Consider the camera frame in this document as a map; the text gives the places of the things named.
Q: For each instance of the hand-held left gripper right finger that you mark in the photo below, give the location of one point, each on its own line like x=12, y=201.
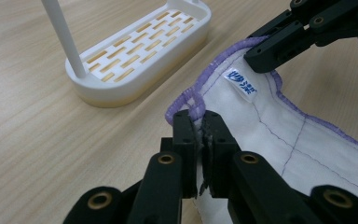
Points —
x=245, y=174

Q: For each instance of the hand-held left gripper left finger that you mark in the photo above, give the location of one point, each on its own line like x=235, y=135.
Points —
x=171, y=161

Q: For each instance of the white cloth with purple edge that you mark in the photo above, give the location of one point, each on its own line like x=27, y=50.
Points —
x=292, y=124

